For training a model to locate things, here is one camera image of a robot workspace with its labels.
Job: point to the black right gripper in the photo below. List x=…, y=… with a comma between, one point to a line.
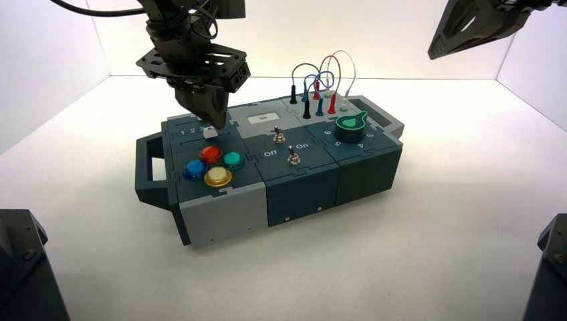
x=527, y=4

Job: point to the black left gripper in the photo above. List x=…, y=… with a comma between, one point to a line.
x=181, y=40

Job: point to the white slider knob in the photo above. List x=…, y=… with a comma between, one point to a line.
x=210, y=133

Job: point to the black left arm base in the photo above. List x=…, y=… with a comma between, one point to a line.
x=26, y=274

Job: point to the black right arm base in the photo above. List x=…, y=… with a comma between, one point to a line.
x=549, y=274

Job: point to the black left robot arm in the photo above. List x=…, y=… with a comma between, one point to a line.
x=186, y=6

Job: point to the red arcade push button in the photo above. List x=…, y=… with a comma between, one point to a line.
x=211, y=155

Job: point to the small white display screen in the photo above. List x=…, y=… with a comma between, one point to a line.
x=263, y=118

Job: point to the teal arcade push button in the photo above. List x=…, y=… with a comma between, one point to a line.
x=232, y=160

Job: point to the blue arcade push button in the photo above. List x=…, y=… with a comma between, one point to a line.
x=195, y=169

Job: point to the yellow arcade push button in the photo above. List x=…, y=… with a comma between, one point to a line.
x=218, y=177

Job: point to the grey modular control box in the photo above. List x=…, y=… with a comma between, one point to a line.
x=221, y=212

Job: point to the green rotary knob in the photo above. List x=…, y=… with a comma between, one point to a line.
x=350, y=128

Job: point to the black perforated camera mount plate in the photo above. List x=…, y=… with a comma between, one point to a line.
x=221, y=55

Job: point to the metal toggle switch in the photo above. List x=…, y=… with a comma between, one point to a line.
x=293, y=157
x=278, y=137

